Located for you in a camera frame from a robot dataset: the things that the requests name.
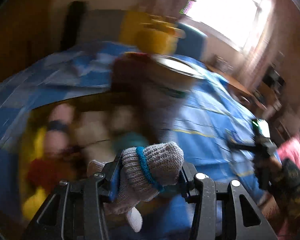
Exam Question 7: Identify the white knit gloves teal band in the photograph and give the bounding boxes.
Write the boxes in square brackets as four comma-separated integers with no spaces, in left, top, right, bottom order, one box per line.
[86,141,184,232]

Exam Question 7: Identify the pink quilt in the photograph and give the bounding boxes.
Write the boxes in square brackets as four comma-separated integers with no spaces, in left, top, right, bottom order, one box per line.
[277,135,300,178]

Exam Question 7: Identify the white tin can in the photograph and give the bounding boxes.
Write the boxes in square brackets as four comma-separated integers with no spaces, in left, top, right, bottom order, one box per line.
[140,54,206,145]

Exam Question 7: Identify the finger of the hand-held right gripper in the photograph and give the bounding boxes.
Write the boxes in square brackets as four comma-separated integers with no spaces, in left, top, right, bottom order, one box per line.
[225,129,257,153]

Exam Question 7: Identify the blue yellow grey headboard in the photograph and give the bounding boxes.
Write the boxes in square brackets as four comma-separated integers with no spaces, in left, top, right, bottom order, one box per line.
[62,9,208,63]

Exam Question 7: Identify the pink socks with navy band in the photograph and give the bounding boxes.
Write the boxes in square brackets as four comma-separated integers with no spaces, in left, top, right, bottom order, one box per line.
[44,104,74,155]

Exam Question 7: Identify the wooden desk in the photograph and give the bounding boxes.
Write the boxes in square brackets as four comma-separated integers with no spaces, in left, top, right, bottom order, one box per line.
[206,62,265,110]

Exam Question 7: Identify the window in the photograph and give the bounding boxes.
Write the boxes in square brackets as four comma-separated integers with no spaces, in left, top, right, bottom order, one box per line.
[180,0,273,53]

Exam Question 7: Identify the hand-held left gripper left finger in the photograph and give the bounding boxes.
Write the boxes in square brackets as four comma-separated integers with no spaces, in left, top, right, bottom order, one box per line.
[22,150,123,240]

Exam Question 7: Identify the yellow giraffe plush toy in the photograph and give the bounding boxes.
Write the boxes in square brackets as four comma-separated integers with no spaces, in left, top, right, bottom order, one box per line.
[119,11,185,55]

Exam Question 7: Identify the wooden wardrobe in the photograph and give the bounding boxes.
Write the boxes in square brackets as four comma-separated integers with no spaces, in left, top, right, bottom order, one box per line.
[0,0,53,88]

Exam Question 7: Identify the black post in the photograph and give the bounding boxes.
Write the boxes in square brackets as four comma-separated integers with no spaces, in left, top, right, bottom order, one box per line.
[61,1,87,52]

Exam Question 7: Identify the gold-lined cardboard box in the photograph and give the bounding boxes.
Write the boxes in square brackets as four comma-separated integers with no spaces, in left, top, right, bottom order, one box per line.
[17,52,170,225]

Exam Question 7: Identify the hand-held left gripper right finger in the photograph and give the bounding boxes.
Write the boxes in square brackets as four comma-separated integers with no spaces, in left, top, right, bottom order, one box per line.
[179,164,278,240]

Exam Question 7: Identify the blue plaid bed sheet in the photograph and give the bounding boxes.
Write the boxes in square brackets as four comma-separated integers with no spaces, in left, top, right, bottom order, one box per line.
[0,40,283,240]

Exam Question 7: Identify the person's right hand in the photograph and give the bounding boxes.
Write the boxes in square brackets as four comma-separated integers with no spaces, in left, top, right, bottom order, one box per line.
[254,155,283,178]

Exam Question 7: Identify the red fuzzy sock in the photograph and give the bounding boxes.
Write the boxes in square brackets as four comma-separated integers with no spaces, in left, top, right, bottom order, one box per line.
[27,155,65,193]

